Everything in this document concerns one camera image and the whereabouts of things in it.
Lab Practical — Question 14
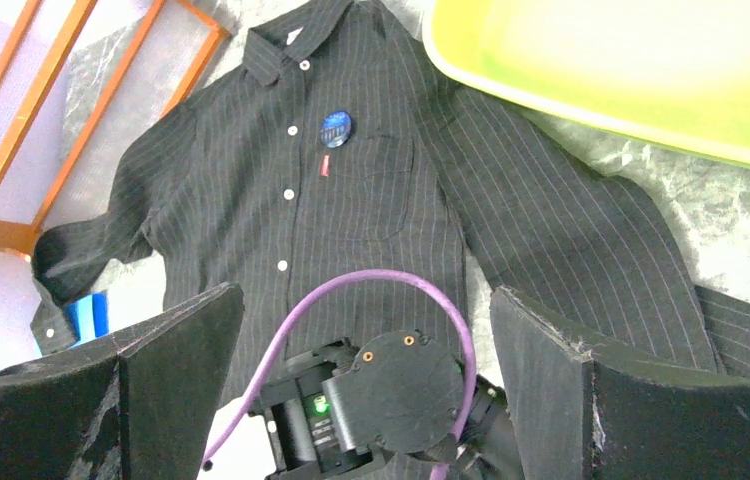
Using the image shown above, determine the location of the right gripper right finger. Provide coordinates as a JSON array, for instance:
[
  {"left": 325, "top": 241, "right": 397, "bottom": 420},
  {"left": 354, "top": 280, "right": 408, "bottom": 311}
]
[{"left": 490, "top": 287, "right": 750, "bottom": 479}]

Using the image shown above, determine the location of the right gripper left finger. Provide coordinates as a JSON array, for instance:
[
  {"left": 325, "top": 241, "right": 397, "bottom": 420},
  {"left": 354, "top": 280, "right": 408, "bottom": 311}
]
[{"left": 0, "top": 283, "right": 244, "bottom": 479}]

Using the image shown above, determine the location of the black pinstriped shirt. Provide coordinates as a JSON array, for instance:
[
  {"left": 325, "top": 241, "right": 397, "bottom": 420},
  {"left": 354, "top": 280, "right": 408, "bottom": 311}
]
[{"left": 30, "top": 0, "right": 750, "bottom": 480}]

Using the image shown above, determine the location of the white round brooch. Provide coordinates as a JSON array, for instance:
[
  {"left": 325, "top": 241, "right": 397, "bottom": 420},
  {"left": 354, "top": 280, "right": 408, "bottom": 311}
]
[{"left": 319, "top": 110, "right": 354, "bottom": 149}]

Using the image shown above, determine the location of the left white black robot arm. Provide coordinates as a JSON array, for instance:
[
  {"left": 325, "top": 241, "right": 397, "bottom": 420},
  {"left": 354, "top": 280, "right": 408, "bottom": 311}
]
[{"left": 247, "top": 331, "right": 524, "bottom": 479}]

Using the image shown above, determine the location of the blue flat mat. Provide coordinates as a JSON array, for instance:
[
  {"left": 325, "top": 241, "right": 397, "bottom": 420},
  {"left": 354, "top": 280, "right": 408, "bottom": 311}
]
[{"left": 65, "top": 292, "right": 110, "bottom": 344}]

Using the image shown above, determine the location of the orange wooden shoe rack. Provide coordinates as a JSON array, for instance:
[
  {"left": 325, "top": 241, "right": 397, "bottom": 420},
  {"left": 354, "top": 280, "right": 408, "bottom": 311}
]
[{"left": 0, "top": 1, "right": 232, "bottom": 261}]

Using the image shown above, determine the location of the lime green plastic basin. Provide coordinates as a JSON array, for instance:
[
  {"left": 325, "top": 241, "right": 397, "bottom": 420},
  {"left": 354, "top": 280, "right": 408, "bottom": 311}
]
[{"left": 421, "top": 1, "right": 750, "bottom": 168}]

